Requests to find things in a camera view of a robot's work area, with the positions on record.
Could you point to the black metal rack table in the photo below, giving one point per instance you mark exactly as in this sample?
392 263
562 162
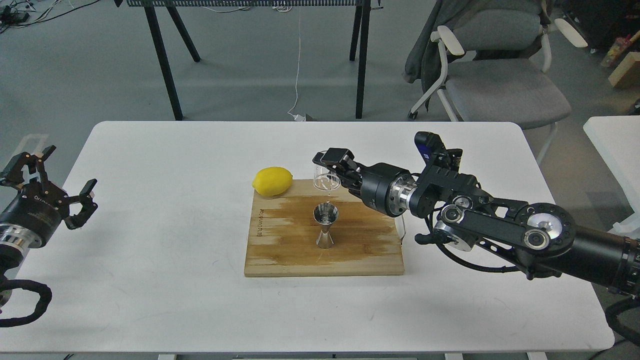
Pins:
195 63

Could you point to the wooden box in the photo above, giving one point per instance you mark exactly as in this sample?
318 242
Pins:
627 73

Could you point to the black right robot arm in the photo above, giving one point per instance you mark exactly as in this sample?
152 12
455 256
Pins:
489 234

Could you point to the yellow lemon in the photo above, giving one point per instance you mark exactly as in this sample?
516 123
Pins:
272 181

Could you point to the wooden cutting board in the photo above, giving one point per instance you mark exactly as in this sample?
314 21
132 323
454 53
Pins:
282 237

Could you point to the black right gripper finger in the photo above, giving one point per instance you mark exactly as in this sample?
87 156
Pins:
351 182
338 160

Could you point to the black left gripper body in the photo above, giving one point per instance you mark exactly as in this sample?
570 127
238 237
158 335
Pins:
29 222

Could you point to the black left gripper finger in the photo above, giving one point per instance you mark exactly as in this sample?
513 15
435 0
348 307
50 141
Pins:
26 173
86 199

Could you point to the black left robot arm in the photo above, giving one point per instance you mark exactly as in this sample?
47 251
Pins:
11 258

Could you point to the grey office chair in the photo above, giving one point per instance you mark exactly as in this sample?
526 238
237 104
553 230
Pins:
487 60

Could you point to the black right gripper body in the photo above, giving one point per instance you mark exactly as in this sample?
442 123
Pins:
386 188

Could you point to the small clear glass cup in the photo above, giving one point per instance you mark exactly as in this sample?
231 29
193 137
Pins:
325 180

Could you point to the steel double jigger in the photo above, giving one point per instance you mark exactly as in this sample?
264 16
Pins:
325 214

